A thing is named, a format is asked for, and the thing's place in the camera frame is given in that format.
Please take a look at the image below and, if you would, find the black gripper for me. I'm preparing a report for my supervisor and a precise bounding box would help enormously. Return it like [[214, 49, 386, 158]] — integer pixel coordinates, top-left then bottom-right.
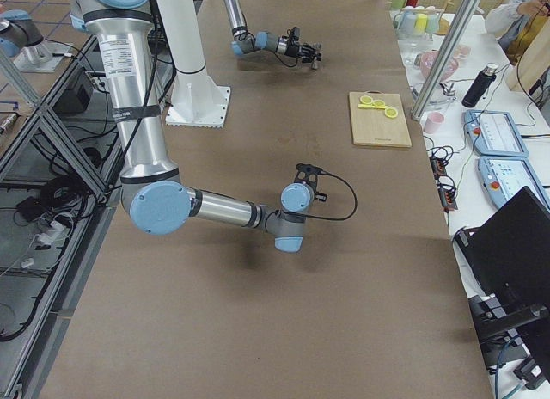
[[296, 43, 321, 62]]

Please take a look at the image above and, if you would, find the steel double jigger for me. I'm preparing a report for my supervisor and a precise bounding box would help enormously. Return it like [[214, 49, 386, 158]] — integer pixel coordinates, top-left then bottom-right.
[[311, 43, 322, 70]]

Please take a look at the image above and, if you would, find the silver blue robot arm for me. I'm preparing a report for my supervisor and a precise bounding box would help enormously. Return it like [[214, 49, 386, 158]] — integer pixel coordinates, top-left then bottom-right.
[[71, 0, 314, 253], [223, 0, 322, 70]]

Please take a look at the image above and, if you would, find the light blue cup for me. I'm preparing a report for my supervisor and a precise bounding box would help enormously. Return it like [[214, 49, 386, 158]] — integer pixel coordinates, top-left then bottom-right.
[[398, 11, 417, 34]]

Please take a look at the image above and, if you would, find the yellow cup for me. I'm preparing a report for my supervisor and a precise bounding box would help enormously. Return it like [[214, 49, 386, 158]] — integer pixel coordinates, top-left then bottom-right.
[[413, 13, 428, 35]]

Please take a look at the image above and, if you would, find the green cup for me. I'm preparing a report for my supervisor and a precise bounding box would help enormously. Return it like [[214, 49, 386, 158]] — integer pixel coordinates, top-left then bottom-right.
[[425, 13, 439, 34]]

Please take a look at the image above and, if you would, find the wooden cup tree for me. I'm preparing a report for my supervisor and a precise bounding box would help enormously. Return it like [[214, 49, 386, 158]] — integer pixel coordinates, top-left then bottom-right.
[[435, 0, 454, 36]]

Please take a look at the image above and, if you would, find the pink plastic cup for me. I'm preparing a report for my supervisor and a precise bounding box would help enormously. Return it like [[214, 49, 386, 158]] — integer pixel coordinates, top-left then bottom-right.
[[424, 111, 445, 134]]

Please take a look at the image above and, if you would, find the lemon slice middle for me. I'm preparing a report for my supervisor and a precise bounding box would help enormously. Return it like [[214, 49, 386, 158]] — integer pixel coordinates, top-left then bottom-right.
[[372, 99, 386, 108]]

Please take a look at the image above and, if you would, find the bamboo cutting board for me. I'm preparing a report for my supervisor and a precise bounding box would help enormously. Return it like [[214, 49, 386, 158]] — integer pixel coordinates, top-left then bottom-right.
[[348, 92, 412, 148]]

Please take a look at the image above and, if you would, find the lemon slice near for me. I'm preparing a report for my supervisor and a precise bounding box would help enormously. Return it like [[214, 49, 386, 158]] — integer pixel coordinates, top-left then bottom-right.
[[384, 107, 399, 119]]

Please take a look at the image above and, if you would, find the pink bowl with ice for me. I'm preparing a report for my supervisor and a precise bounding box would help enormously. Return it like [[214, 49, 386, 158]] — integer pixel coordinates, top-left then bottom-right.
[[418, 50, 461, 82]]

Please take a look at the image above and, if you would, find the black water bottle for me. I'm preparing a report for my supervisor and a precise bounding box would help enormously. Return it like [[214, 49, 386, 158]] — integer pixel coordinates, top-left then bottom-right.
[[461, 63, 498, 108]]

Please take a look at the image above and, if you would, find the upper blue teach pendant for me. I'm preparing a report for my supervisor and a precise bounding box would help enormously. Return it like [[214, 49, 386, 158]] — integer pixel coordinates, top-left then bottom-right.
[[462, 109, 529, 157]]

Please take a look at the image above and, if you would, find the blue teach pendant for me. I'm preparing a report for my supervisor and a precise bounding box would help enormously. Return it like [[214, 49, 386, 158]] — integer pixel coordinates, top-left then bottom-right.
[[477, 156, 549, 209], [462, 109, 529, 157]]

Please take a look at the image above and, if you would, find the person in grey jacket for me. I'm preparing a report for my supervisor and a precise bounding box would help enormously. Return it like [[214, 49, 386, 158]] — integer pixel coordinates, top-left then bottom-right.
[[485, 0, 549, 64]]

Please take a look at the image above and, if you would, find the lower blue teach pendant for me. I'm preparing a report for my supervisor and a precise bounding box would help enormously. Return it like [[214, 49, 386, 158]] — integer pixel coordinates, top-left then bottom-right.
[[477, 156, 549, 209]]

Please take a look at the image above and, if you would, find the black laptop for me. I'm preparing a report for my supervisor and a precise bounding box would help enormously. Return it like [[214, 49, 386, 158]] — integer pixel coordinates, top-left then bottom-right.
[[454, 187, 549, 313]]

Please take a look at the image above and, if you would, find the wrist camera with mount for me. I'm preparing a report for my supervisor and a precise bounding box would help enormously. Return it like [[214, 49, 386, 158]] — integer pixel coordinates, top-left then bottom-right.
[[294, 163, 327, 202]]

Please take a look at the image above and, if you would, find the white pedestal column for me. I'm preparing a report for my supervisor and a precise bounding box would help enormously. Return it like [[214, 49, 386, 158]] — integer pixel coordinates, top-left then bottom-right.
[[156, 0, 230, 128]]

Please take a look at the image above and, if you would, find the aluminium frame post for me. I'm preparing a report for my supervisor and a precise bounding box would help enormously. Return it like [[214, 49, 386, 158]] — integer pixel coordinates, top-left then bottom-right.
[[411, 0, 480, 121]]

